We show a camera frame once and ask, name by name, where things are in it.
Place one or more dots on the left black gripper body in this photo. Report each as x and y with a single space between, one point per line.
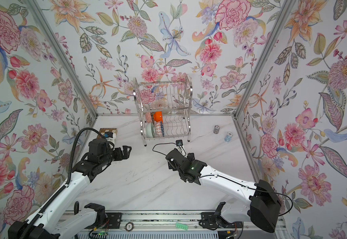
106 160

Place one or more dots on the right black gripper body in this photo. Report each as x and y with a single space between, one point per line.
192 160

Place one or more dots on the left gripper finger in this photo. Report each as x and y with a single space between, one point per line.
109 136
122 153

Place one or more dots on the blue geometric patterned bowl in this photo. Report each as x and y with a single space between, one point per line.
158 129

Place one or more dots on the orange plastic bowl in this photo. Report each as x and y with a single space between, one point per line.
157 116

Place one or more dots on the chrome two-tier dish rack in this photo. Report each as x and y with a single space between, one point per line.
173 98

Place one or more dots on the pale green ceramic bowl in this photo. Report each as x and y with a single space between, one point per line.
149 130

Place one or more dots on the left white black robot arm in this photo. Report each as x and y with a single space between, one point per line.
45 224

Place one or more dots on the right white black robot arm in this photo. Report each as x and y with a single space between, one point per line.
255 202

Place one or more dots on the wooden chessboard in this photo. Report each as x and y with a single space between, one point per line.
103 130

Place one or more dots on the small blue can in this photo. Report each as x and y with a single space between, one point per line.
228 137

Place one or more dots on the small grey can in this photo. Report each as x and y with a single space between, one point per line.
216 129

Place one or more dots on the green connector block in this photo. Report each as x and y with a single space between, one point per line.
181 226

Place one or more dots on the aluminium front rail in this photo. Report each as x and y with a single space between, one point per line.
161 220

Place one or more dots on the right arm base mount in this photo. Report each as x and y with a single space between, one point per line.
214 221

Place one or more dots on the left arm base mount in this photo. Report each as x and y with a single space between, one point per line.
103 219

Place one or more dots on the round black ring knob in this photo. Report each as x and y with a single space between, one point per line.
129 226

